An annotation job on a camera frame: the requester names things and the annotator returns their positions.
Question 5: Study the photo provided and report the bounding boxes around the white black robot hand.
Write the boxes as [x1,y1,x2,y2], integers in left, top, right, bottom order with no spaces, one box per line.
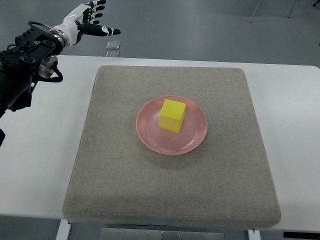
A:
[49,0,121,48]

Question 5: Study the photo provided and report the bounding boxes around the yellow foam block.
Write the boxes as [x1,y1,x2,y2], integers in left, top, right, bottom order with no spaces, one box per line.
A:
[159,99,187,133]

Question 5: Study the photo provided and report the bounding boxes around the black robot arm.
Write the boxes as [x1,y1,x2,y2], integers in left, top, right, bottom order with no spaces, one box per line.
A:
[0,21,68,115]

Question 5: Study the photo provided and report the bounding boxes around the lower floor socket plate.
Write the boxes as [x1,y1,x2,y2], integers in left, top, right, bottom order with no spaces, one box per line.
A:
[106,51,120,58]

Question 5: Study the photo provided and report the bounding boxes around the pink plate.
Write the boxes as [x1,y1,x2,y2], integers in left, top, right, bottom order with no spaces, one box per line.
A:
[136,95,208,155]

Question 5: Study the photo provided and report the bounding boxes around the white table leg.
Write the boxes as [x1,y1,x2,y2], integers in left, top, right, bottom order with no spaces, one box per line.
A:
[55,219,72,240]

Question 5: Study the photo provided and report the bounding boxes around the beige fabric mat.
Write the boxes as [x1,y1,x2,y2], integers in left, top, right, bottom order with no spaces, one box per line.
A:
[62,65,281,229]

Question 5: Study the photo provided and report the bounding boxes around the metal chair legs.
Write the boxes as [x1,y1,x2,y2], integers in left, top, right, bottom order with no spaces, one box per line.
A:
[248,0,320,23]

